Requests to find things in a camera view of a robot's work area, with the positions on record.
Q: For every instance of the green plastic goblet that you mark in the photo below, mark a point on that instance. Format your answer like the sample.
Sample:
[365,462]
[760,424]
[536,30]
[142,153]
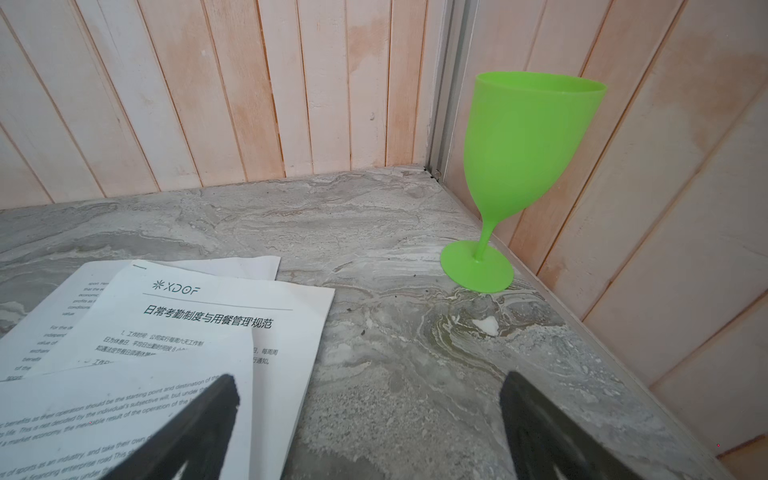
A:
[523,130]

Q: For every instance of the printed English paper sheet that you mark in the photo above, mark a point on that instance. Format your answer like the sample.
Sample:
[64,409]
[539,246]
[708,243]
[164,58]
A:
[82,423]

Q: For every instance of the underlying white paper sheet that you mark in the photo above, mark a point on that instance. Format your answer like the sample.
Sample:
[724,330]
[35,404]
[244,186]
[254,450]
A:
[57,314]

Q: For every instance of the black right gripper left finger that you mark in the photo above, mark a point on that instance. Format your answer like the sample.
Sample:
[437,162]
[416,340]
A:
[193,444]

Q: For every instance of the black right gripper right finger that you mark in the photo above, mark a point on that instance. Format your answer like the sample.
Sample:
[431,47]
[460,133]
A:
[545,443]

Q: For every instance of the Chinese titled paper sheet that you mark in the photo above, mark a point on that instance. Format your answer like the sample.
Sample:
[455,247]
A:
[154,308]

